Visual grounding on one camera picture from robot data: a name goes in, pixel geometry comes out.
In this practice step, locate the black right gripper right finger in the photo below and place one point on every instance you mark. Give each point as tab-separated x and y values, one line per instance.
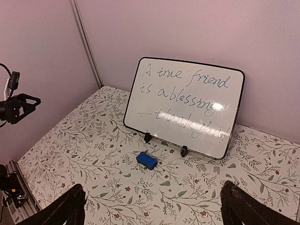
239	208

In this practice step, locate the blue whiteboard eraser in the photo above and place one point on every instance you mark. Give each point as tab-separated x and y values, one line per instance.
146	160

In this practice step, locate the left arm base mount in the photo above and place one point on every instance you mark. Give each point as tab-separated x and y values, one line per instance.
10	184

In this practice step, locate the white whiteboard black frame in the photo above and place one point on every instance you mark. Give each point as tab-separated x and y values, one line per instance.
186	103

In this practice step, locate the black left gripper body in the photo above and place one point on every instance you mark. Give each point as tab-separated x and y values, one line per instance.
17	108

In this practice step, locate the black whiteboard stand foot right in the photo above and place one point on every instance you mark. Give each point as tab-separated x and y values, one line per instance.
184	151

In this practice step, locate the floral patterned table mat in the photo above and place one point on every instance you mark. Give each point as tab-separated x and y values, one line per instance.
91	146

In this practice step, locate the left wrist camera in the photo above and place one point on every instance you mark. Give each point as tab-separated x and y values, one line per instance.
13	80

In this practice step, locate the black whiteboard stand foot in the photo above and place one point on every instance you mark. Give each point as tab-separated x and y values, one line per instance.
147	137
184	151

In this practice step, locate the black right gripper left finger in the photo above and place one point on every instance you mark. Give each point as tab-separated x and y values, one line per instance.
67	209

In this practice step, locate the black whiteboard stand foot left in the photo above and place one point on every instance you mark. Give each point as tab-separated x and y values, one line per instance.
147	137

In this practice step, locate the left aluminium corner post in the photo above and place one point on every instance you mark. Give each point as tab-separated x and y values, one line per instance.
85	42

